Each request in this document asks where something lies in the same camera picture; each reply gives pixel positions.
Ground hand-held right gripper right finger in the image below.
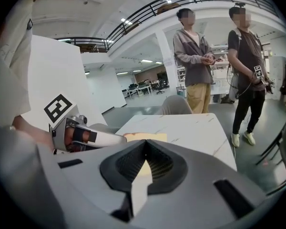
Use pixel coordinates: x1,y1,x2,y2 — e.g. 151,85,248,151
133,139,274,229

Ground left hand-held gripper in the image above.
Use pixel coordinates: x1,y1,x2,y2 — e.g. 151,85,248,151
43,93,128,155

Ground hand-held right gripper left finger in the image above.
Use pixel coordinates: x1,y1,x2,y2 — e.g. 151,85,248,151
35,139,147,229

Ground white bread slice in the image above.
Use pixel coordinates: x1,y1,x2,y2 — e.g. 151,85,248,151
123,132,169,176

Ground person's left forearm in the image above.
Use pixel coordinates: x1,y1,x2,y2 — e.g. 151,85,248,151
12,114,56,150

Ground person's left hand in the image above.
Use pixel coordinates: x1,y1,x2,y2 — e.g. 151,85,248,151
63,127,98,150

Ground white office desks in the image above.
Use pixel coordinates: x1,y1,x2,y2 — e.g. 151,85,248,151
121,81,153,99

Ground white marble table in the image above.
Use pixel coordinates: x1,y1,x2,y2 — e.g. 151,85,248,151
115,113,238,172

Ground black office chair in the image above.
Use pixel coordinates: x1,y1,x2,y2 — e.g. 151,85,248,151
154,78,167,95

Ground grey shell chair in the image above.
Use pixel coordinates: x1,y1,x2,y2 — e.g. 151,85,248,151
156,94,193,115

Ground cream printed sweatshirt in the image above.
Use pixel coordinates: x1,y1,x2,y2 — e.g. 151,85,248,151
0,0,35,128

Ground black balcony railing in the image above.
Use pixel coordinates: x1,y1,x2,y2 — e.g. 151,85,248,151
54,0,280,54

